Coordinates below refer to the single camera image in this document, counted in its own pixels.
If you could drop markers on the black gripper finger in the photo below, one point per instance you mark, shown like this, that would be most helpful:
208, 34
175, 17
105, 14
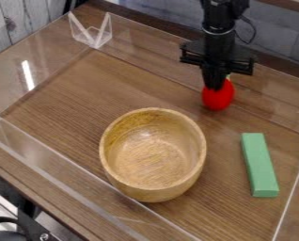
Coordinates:
213, 77

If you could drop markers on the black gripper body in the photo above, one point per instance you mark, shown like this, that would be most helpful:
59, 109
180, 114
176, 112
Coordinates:
216, 54

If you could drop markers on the red strawberry toy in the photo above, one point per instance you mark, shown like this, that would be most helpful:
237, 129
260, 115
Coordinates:
217, 99

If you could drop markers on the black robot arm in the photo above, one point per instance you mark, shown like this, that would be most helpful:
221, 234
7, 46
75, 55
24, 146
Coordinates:
220, 14

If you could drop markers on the wooden bowl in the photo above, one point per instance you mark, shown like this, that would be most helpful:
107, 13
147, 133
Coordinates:
152, 152

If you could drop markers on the green rectangular block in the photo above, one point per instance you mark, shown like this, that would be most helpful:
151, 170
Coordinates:
263, 182

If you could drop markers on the black clamp mount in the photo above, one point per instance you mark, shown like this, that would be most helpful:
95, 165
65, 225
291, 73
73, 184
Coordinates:
35, 230

